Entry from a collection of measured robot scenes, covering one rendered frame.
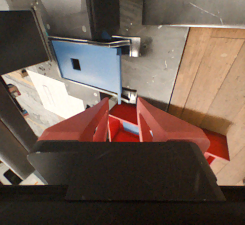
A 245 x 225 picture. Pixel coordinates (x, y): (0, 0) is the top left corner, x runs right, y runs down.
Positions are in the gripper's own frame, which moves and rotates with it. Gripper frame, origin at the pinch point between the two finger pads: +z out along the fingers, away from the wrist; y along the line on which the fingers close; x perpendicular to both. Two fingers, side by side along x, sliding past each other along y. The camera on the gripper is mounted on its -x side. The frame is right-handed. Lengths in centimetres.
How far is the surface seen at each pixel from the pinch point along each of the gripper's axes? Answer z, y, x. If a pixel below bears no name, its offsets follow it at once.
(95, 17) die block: 11.5, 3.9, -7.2
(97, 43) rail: 9.1, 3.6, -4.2
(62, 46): 12.9, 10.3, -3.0
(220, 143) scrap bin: 4.5, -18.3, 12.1
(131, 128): 15.5, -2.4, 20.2
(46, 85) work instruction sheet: 35.1, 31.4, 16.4
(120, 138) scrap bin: 14.4, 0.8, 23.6
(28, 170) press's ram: -2.4, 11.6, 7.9
